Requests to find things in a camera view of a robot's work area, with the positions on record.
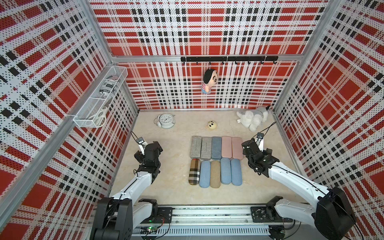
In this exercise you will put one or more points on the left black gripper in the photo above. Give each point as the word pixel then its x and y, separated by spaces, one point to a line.
pixel 139 157

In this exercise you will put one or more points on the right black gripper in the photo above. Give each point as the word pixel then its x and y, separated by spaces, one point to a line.
pixel 267 153

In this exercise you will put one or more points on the small pink glasses case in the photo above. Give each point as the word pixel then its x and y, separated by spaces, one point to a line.
pixel 237 149

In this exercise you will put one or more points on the beige case with dark glasses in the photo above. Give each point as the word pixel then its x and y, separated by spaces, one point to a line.
pixel 194 175

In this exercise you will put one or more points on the grey marble teal-lined case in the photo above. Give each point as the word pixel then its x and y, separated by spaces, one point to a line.
pixel 196 144

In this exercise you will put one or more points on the blue case with pink glasses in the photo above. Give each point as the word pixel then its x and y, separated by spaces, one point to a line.
pixel 226 172

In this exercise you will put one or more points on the teal-lined glasses case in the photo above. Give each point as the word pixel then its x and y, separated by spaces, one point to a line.
pixel 206 148

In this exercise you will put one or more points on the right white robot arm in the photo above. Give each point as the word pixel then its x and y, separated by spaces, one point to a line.
pixel 328 210

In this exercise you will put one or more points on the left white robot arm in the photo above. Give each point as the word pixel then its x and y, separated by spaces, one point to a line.
pixel 117 216

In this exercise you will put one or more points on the white plush toy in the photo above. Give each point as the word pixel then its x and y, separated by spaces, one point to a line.
pixel 252 119

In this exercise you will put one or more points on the white alarm clock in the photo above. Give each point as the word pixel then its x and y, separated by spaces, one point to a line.
pixel 165 121

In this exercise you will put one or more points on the yellow panda squishy ball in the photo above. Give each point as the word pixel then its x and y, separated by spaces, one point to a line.
pixel 212 125

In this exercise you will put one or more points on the white scissors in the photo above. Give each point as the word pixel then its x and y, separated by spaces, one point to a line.
pixel 99 119

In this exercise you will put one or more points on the small circuit board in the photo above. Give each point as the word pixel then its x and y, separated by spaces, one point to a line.
pixel 152 230

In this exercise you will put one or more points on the cartoon boy doll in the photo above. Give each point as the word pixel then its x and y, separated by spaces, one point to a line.
pixel 209 80

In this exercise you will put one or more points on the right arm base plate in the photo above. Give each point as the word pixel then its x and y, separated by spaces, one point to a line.
pixel 260 214

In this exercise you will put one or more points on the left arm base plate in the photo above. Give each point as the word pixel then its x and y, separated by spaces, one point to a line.
pixel 164 215

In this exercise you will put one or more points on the clear wall shelf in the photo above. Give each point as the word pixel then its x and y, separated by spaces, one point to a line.
pixel 96 101

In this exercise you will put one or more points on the black hook rail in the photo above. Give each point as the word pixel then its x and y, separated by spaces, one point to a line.
pixel 223 59

